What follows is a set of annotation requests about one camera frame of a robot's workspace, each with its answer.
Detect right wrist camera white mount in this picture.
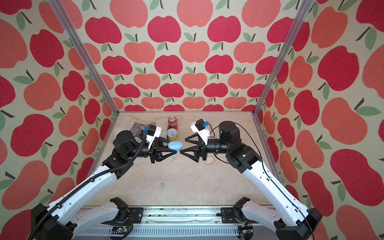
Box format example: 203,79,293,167
191,119,211,145

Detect blue earbud charging case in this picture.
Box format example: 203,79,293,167
168,141,183,151

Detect pink earbud charging case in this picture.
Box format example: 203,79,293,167
205,156,215,165

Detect yellow tin can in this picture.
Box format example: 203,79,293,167
167,128,178,142

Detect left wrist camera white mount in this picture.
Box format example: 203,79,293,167
143,125,162,148

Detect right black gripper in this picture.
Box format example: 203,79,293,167
181,132,230,162

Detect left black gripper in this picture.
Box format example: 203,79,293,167
126,136,177,164

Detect left aluminium frame post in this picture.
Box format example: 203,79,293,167
48,0,120,117

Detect right aluminium frame post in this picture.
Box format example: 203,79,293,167
253,0,315,118

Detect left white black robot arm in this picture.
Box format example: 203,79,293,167
28,126,177,240

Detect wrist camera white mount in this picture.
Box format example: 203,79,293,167
191,119,211,145
143,125,162,148

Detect red cola can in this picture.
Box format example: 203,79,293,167
168,116,178,130

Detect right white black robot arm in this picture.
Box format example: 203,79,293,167
180,119,323,240

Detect beige Monet tote bag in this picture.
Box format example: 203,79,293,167
110,113,168,143

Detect aluminium frame post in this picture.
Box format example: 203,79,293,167
48,0,120,117
253,0,315,118

